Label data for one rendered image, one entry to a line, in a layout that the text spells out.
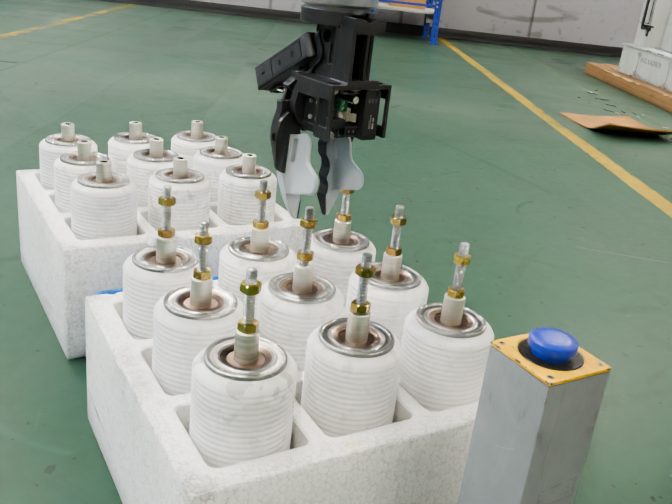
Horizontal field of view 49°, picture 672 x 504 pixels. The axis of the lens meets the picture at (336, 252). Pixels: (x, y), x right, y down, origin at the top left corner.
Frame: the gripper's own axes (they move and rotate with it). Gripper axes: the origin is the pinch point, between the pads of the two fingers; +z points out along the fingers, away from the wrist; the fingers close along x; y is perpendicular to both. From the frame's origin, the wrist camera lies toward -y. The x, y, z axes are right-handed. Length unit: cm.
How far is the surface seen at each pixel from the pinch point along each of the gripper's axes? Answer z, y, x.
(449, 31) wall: 29, -444, 462
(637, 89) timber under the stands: 31, -191, 375
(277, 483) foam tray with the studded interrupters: 18.2, 18.7, -13.7
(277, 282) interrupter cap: 9.8, -1.5, -1.9
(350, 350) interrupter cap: 9.8, 14.4, -3.6
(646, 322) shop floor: 35, -3, 86
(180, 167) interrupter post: 8.2, -40.9, 4.7
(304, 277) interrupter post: 8.1, 1.6, -0.5
